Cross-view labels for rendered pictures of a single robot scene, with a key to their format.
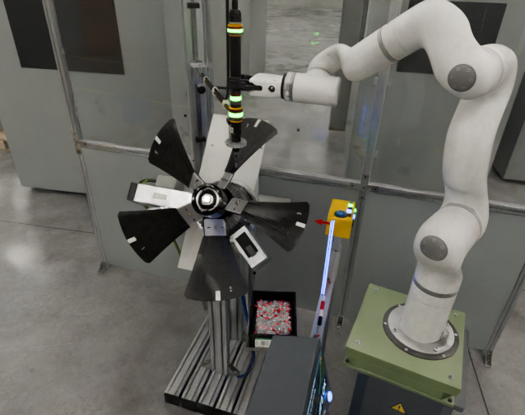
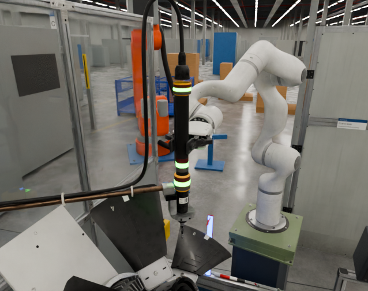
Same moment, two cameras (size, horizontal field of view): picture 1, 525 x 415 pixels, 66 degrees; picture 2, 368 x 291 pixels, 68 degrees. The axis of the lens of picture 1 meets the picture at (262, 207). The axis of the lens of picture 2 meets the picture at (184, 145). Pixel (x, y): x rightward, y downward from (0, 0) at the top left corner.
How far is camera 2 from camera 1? 142 cm
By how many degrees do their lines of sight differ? 76
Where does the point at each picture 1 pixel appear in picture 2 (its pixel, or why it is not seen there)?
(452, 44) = (291, 61)
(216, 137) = (28, 276)
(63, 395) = not seen: outside the picture
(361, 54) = (248, 80)
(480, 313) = not seen: hidden behind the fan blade
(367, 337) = (282, 241)
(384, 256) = (115, 250)
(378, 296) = (241, 230)
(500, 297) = not seen: hidden behind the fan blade
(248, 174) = (100, 267)
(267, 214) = (198, 254)
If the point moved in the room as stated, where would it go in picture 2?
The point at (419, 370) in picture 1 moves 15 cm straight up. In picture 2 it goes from (297, 226) to (302, 201)
